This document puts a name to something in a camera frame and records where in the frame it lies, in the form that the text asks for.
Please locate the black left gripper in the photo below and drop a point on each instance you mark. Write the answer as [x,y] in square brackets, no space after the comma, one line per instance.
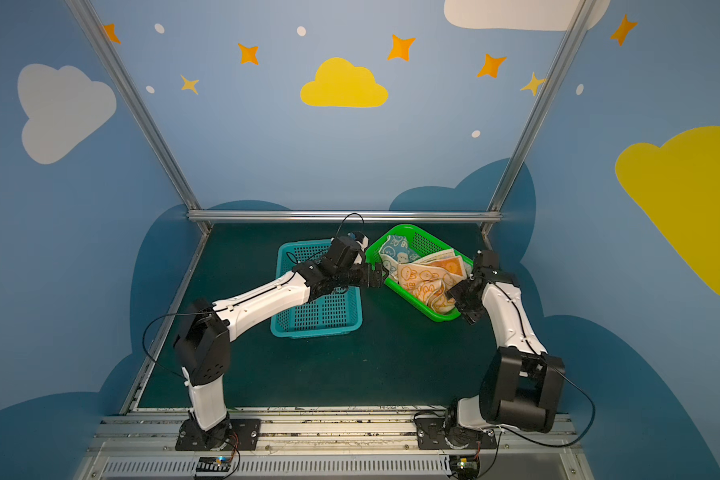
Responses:
[363,275]

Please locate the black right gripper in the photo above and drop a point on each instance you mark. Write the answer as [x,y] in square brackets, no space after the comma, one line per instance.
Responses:
[461,294]

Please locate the orange bunny pattern towel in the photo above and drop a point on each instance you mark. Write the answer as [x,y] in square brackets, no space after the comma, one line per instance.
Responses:
[429,282]

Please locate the teal plastic basket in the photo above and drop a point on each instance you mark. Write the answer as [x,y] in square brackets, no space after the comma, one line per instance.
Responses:
[336,314]

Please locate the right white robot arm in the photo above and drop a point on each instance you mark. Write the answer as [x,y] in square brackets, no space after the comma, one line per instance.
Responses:
[523,385]

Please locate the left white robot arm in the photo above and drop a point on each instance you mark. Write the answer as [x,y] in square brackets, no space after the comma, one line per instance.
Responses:
[203,340]

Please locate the teal pattern towel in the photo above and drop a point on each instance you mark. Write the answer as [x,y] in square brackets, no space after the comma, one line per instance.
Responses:
[396,251]

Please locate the right small circuit board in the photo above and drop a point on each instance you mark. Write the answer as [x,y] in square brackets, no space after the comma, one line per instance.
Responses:
[463,468]

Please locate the small circuit board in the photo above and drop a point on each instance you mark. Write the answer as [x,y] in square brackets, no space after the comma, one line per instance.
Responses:
[213,467]
[463,468]

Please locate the left small circuit board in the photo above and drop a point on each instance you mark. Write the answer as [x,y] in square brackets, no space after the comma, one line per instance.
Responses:
[213,467]

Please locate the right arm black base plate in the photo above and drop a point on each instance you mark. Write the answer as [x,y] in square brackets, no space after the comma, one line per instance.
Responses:
[436,433]

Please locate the horizontal aluminium frame rail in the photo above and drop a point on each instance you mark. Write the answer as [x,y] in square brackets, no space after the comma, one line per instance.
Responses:
[288,216]

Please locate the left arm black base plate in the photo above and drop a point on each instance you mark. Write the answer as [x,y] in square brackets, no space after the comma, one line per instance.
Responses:
[242,434]

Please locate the right aluminium frame post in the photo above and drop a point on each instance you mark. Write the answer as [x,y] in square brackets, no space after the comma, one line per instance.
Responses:
[560,65]

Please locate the aluminium frame post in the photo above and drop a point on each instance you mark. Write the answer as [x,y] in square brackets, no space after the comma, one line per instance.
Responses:
[89,22]
[560,65]

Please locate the left aluminium frame post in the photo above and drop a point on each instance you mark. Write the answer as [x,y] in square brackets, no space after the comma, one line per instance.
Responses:
[89,22]

